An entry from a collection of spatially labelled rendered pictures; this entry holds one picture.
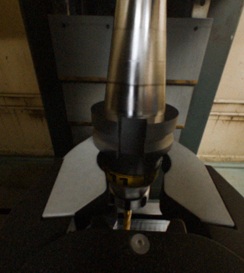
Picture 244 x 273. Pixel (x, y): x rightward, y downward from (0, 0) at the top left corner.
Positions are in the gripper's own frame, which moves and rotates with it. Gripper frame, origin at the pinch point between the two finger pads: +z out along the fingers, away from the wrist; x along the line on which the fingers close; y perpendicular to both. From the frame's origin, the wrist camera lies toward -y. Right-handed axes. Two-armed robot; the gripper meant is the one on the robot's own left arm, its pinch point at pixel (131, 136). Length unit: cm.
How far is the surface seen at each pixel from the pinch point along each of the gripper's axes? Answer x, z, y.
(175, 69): 15.1, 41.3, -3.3
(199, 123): 31, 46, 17
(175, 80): 15.8, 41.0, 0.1
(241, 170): 89, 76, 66
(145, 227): 4.6, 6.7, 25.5
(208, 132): 58, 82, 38
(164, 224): 8.7, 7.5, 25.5
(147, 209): 7.4, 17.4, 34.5
